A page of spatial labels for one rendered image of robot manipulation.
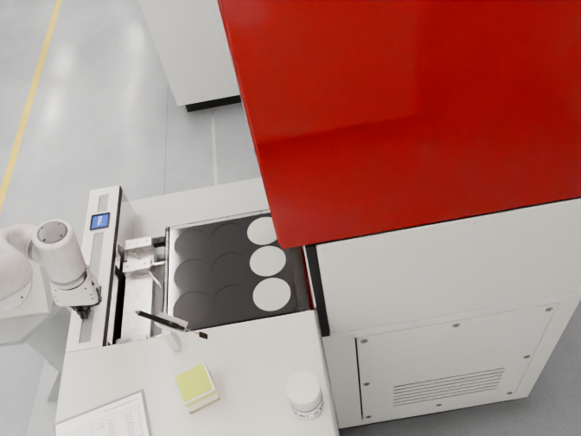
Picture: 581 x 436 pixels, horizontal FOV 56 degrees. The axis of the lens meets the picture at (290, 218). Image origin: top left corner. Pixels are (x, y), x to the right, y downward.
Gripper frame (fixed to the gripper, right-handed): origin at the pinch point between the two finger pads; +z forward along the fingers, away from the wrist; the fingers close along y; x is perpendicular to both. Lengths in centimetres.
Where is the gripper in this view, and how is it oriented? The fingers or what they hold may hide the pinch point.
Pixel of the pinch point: (83, 310)
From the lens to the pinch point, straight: 150.6
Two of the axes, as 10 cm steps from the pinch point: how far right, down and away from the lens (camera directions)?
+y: -9.9, 0.4, -1.4
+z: -0.8, 6.5, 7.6
